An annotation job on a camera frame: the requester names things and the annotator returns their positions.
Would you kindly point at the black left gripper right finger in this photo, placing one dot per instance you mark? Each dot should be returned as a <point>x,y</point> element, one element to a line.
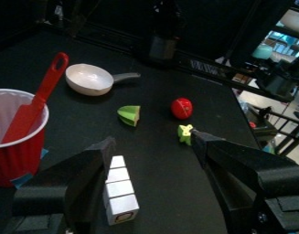
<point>252,182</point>

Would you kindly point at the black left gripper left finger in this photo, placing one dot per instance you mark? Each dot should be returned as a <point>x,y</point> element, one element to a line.
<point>61,189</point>

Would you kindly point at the green starfruit end piece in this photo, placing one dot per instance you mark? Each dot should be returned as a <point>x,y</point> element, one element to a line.
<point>130,115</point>

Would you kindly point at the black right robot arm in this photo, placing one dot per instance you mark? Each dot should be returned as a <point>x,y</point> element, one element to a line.
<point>162,45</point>

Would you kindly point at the star-shaped starfruit slice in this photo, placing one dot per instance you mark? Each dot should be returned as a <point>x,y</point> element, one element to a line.
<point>184,134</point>

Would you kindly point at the blue tape piece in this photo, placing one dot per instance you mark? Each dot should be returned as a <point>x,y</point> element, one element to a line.
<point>21,181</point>

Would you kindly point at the red plastic cup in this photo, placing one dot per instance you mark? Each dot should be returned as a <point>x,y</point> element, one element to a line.
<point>16,161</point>

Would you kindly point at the white segmented block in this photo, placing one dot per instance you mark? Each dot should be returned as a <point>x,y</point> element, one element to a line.
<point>119,189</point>

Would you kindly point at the red toy spatula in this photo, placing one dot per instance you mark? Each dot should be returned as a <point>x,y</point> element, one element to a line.
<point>37,100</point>

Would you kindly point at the red toy tomato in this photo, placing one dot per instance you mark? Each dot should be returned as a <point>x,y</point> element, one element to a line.
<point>182,108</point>

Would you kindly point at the black equipment stand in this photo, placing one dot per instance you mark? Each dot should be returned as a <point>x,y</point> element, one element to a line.
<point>279,82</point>

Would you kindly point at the teal cylinder container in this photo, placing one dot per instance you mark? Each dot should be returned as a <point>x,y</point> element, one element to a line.
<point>262,51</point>

